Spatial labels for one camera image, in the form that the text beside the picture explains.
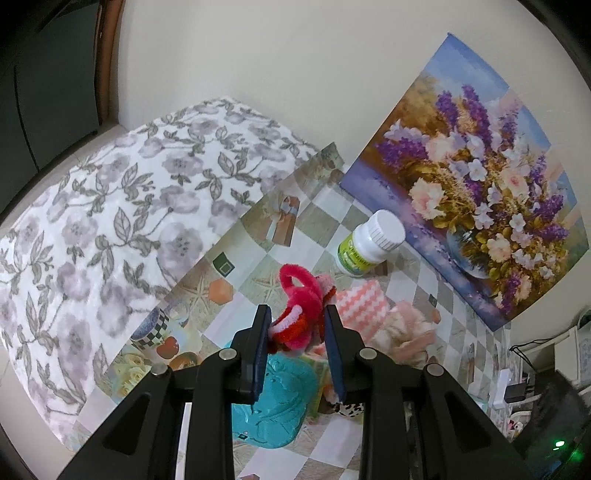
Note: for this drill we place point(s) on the white pill bottle green label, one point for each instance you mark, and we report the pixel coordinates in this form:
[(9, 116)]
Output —
[(370, 243)]

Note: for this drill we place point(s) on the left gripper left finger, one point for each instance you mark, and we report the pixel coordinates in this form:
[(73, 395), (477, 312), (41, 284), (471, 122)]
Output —
[(251, 345)]

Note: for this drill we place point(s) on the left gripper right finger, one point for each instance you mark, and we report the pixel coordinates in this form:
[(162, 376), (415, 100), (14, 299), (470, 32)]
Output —
[(348, 370)]

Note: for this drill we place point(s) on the checkered patterned tablecloth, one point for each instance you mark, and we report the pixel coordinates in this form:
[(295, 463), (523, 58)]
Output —
[(301, 221)]

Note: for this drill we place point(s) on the grey floral tablecloth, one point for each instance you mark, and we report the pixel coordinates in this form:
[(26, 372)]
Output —
[(87, 261)]

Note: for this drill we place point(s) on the pink floral fabric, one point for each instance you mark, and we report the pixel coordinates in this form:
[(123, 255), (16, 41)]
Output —
[(405, 335)]

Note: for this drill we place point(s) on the floral canvas painting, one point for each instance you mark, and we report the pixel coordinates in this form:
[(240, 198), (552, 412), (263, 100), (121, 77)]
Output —
[(466, 167)]

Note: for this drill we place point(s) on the white power strip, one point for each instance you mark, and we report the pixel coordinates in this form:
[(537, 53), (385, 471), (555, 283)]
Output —
[(497, 400)]

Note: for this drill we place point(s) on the pink white zigzag cloth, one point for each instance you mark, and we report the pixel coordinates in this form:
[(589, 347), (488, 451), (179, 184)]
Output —
[(363, 308)]

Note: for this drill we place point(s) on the red pink pipe-cleaner flower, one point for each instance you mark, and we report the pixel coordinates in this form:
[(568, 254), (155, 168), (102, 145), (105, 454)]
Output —
[(301, 326)]

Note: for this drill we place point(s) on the black power adapter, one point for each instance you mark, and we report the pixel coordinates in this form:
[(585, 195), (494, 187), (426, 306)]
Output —
[(515, 393)]

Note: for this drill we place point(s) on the black white spotted cloth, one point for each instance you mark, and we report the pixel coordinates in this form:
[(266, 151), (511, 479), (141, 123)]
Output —
[(349, 410)]

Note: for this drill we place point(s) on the teal square box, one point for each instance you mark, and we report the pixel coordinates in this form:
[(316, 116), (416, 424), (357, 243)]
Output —
[(274, 420)]

